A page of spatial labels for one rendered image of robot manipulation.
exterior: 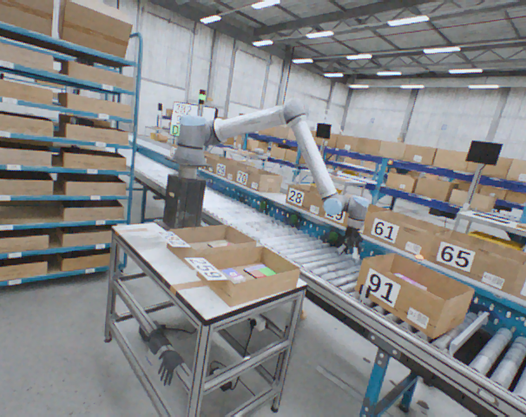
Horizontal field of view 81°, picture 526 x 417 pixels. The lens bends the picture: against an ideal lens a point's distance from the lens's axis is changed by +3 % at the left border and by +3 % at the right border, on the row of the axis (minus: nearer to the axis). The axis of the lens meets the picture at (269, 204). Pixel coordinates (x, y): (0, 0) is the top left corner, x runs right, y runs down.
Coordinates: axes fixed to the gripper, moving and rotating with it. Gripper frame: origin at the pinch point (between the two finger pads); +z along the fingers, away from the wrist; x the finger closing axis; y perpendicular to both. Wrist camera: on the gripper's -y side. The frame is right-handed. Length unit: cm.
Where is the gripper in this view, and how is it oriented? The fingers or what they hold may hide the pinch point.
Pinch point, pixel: (348, 258)
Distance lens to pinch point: 186.3
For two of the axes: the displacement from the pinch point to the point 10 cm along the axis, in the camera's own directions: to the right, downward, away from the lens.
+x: 6.5, 2.8, -7.1
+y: -7.4, 0.2, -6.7
